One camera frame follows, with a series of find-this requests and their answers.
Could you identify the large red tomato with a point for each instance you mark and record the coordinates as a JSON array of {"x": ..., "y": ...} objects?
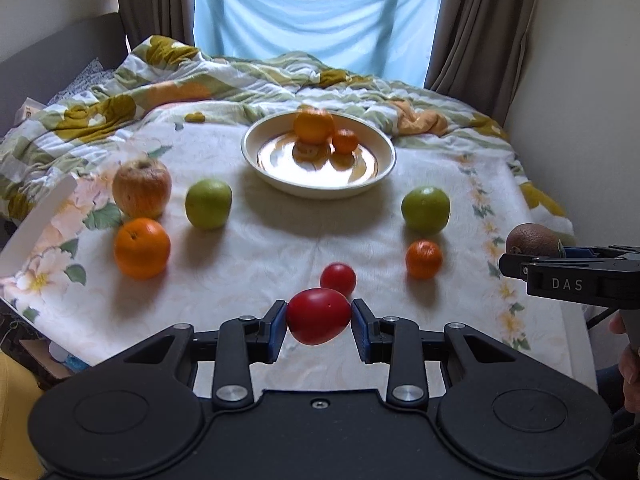
[{"x": 317, "y": 316}]

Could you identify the small red tomato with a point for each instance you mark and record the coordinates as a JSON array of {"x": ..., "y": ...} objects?
[{"x": 339, "y": 278}]

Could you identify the person's dark blue pants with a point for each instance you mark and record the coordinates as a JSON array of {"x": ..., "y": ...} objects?
[{"x": 607, "y": 390}]

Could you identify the white floral table cloth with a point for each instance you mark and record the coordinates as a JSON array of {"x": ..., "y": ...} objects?
[{"x": 280, "y": 240}]

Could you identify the cardboard box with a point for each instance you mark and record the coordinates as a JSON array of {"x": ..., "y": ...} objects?
[{"x": 45, "y": 365}]

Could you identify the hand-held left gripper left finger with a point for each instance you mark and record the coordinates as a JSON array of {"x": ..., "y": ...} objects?
[{"x": 274, "y": 332}]

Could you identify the grey headboard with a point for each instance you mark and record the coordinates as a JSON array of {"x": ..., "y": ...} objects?
[{"x": 60, "y": 45}]

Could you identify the red-yellow apple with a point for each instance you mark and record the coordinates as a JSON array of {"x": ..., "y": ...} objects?
[{"x": 141, "y": 187}]

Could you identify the brown curtain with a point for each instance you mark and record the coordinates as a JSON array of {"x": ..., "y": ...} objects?
[
  {"x": 480, "y": 30},
  {"x": 155, "y": 0}
]

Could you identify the floral green striped blanket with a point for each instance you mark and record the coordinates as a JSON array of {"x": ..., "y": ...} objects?
[{"x": 165, "y": 75}]

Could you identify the brown kiwi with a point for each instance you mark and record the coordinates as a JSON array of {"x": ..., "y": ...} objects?
[{"x": 531, "y": 239}]

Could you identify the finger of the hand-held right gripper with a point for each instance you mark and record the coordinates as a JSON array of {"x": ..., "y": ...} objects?
[
  {"x": 600, "y": 252},
  {"x": 515, "y": 266}
]

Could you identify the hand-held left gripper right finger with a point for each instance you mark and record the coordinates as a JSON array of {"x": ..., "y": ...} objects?
[{"x": 361, "y": 332}]

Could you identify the white ceramic bowl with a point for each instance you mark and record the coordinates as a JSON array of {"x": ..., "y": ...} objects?
[{"x": 280, "y": 167}]

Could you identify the yellow cloth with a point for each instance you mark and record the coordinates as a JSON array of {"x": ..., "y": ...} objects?
[{"x": 17, "y": 410}]

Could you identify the small tangerine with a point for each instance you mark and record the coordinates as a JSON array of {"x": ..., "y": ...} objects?
[
  {"x": 345, "y": 141},
  {"x": 423, "y": 259}
]

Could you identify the large orange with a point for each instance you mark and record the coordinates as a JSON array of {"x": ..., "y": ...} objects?
[
  {"x": 313, "y": 125},
  {"x": 142, "y": 248}
]

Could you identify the small white box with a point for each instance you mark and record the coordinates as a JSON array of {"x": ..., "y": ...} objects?
[{"x": 29, "y": 110}]

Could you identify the patterned grey pillow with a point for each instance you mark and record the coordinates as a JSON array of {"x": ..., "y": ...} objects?
[{"x": 85, "y": 77}]

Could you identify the person's right hand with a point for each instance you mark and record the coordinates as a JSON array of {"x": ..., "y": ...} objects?
[{"x": 632, "y": 380}]

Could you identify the green apple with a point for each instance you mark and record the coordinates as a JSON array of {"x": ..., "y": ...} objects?
[
  {"x": 208, "y": 203},
  {"x": 425, "y": 209}
]

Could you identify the light blue window cloth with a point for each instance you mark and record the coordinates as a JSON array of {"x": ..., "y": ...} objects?
[{"x": 310, "y": 15}]

